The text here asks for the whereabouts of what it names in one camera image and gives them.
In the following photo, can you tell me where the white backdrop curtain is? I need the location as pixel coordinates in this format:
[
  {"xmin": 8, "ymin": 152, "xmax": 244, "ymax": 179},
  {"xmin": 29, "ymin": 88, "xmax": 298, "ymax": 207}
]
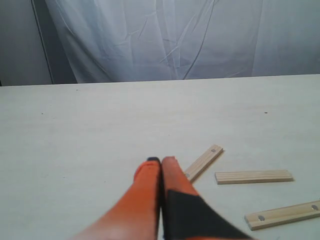
[{"xmin": 0, "ymin": 0, "xmax": 320, "ymax": 86}]

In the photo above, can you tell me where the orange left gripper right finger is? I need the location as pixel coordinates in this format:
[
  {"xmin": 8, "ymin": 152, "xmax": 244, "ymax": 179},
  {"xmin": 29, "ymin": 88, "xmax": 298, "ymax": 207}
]
[{"xmin": 161, "ymin": 156, "xmax": 252, "ymax": 240}]

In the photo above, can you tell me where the wooden stick with two holes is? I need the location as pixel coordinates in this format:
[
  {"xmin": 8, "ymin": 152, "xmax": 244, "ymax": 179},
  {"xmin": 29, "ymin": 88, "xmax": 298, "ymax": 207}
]
[{"xmin": 244, "ymin": 200, "xmax": 320, "ymax": 231}]

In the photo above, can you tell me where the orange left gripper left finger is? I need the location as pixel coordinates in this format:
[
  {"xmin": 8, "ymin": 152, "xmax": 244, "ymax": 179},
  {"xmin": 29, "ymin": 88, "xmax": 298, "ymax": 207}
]
[{"xmin": 72, "ymin": 157, "xmax": 161, "ymax": 240}]

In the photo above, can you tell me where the plain wooden stick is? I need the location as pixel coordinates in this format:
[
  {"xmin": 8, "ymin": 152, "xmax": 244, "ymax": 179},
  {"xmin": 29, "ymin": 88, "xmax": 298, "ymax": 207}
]
[{"xmin": 214, "ymin": 170, "xmax": 294, "ymax": 185}]

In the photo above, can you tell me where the wooden stick with end hole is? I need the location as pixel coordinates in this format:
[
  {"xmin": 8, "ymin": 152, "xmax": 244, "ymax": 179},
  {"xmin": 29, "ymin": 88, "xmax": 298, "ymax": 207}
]
[{"xmin": 184, "ymin": 144, "xmax": 224, "ymax": 183}]

